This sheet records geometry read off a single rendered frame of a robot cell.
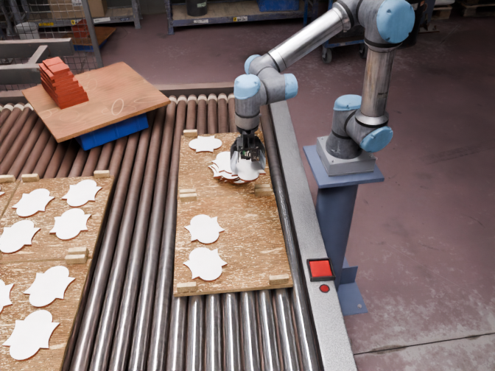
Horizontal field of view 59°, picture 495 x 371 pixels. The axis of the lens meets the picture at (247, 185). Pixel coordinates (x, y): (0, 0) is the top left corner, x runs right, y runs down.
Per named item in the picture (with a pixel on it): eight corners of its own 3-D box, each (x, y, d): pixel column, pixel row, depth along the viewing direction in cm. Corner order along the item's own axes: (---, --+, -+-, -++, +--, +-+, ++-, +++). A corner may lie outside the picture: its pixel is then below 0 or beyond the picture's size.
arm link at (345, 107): (350, 117, 180) (355, 87, 171) (370, 134, 170) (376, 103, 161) (325, 124, 176) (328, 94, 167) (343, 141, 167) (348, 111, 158)
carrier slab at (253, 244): (274, 195, 161) (274, 192, 160) (292, 287, 130) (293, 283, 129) (177, 202, 159) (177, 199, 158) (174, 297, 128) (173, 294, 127)
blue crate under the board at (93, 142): (121, 100, 216) (118, 82, 210) (150, 127, 197) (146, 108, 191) (59, 121, 203) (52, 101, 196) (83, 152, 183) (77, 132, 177)
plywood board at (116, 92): (123, 64, 224) (122, 61, 223) (171, 103, 193) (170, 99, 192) (22, 93, 202) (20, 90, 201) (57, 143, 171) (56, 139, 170)
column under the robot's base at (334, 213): (345, 257, 257) (369, 132, 201) (367, 313, 228) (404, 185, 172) (281, 265, 253) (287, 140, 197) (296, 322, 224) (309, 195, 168)
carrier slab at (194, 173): (261, 133, 192) (261, 130, 191) (273, 195, 161) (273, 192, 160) (181, 138, 191) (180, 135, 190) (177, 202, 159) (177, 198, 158)
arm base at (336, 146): (356, 136, 186) (360, 116, 180) (367, 157, 175) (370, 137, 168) (322, 138, 186) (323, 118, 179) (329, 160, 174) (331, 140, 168)
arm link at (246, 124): (234, 105, 136) (260, 104, 136) (234, 118, 139) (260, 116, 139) (235, 119, 130) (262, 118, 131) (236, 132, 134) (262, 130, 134)
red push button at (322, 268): (328, 263, 137) (328, 260, 136) (331, 278, 133) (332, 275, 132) (309, 263, 137) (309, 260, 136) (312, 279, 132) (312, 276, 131)
